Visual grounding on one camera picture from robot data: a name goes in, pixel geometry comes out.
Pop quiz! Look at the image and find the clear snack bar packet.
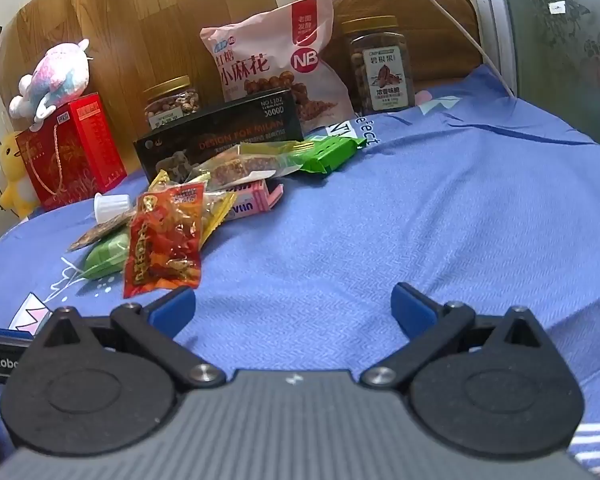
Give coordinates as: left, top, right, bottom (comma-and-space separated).
187, 141, 318, 192

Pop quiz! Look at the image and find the frosted patterned glass door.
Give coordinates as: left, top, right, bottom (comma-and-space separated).
497, 0, 600, 156

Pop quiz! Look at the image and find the small white cup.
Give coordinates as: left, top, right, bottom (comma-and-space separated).
94, 193, 132, 223

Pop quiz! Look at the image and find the pink snack bag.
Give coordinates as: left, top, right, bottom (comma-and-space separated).
200, 0, 356, 133

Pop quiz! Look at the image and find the striped cloth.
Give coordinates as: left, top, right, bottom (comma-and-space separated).
569, 422, 600, 477

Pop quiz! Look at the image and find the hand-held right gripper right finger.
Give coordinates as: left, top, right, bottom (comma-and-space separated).
360, 282, 554, 394

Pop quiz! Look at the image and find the tall nut jar gold lid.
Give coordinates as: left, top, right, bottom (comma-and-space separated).
341, 16, 416, 116

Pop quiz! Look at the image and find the yellow duck plush toy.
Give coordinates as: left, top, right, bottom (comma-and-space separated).
0, 132, 41, 218

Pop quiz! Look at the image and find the wooden board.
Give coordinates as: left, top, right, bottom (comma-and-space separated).
0, 0, 276, 131

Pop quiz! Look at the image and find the black printed box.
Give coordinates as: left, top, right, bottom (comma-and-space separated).
132, 89, 306, 186

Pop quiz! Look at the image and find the yellow snack packet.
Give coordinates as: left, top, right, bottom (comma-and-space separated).
147, 170, 238, 248

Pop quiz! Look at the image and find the white cable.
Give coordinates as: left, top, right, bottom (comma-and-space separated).
397, 0, 515, 97

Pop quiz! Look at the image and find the red gift bag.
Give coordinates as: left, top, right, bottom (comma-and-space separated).
15, 92, 128, 211

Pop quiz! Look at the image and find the blue printed blanket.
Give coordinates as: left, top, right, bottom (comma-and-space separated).
0, 65, 600, 480

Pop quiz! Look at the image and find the short nut jar gold lid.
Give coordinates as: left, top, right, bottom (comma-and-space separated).
142, 76, 202, 131

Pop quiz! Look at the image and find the brown snack packet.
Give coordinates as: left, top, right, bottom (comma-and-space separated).
67, 210, 138, 252

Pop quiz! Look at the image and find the pink plush toy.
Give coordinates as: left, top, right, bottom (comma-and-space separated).
9, 39, 92, 120

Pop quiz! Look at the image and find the pale green snack packet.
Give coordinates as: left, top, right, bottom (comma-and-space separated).
84, 232, 131, 281

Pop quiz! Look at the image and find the red snack packet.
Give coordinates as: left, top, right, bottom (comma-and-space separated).
123, 182, 206, 298

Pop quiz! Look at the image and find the white door frame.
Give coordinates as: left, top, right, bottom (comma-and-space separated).
467, 0, 518, 96

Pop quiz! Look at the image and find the pink snack box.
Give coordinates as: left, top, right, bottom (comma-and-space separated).
215, 179, 285, 221

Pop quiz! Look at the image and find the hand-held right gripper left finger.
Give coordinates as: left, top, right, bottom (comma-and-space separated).
30, 287, 227, 394

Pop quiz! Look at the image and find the bright green snack packet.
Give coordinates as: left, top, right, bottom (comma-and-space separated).
300, 136, 367, 175

